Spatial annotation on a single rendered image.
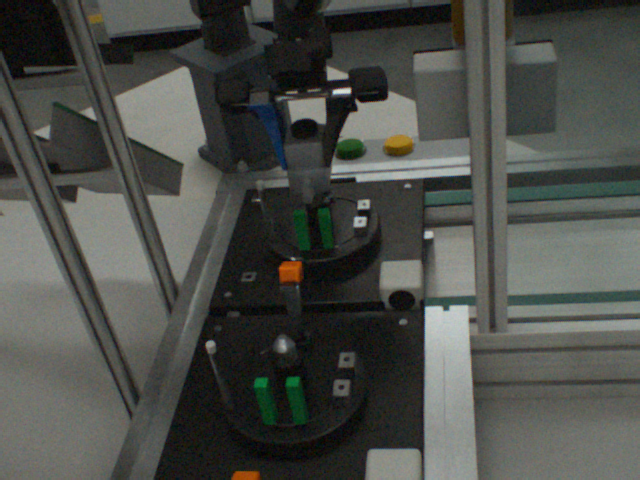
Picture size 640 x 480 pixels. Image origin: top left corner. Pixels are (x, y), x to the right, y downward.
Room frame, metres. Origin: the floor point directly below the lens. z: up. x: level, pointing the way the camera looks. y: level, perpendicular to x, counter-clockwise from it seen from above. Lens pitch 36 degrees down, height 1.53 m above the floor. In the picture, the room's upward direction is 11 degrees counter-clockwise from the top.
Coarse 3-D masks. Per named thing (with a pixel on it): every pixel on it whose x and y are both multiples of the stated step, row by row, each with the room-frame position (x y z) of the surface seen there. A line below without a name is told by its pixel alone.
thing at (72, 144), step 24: (72, 120) 0.76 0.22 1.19; (0, 144) 0.75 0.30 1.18; (48, 144) 0.72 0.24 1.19; (72, 144) 0.75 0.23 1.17; (96, 144) 0.78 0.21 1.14; (144, 144) 0.86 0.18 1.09; (72, 168) 0.82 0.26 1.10; (144, 168) 0.85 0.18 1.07; (168, 168) 0.90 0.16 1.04; (96, 192) 0.95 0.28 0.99; (120, 192) 0.93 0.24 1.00; (168, 192) 0.89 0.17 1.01
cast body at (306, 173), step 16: (288, 128) 0.79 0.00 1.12; (304, 128) 0.76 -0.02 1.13; (320, 128) 0.78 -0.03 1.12; (288, 144) 0.75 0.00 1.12; (304, 144) 0.75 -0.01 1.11; (320, 144) 0.74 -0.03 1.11; (288, 160) 0.75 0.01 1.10; (304, 160) 0.75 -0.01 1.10; (320, 160) 0.74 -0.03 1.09; (288, 176) 0.75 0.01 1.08; (304, 176) 0.74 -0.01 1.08; (320, 176) 0.74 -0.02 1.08; (304, 192) 0.72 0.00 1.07
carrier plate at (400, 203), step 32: (256, 192) 0.90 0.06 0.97; (288, 192) 0.89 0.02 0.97; (352, 192) 0.86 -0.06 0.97; (384, 192) 0.85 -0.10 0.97; (416, 192) 0.83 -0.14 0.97; (256, 224) 0.83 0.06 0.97; (384, 224) 0.78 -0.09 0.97; (416, 224) 0.76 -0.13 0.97; (224, 256) 0.77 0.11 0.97; (256, 256) 0.76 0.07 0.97; (384, 256) 0.71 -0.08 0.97; (416, 256) 0.70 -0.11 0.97; (224, 288) 0.71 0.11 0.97; (256, 288) 0.70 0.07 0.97; (320, 288) 0.68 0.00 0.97; (352, 288) 0.67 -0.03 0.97
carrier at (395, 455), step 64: (256, 320) 0.65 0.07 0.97; (320, 320) 0.63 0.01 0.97; (384, 320) 0.61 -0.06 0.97; (192, 384) 0.57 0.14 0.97; (256, 384) 0.48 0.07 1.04; (320, 384) 0.52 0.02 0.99; (384, 384) 0.52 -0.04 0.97; (192, 448) 0.49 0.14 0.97; (256, 448) 0.47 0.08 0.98; (320, 448) 0.46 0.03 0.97; (384, 448) 0.45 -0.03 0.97
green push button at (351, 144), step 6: (342, 144) 0.98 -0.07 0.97; (348, 144) 0.98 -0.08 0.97; (354, 144) 0.98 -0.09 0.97; (360, 144) 0.97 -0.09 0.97; (336, 150) 0.97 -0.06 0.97; (342, 150) 0.97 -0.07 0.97; (348, 150) 0.96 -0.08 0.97; (354, 150) 0.96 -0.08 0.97; (360, 150) 0.96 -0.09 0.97; (342, 156) 0.96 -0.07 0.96; (348, 156) 0.96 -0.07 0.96; (354, 156) 0.96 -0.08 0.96
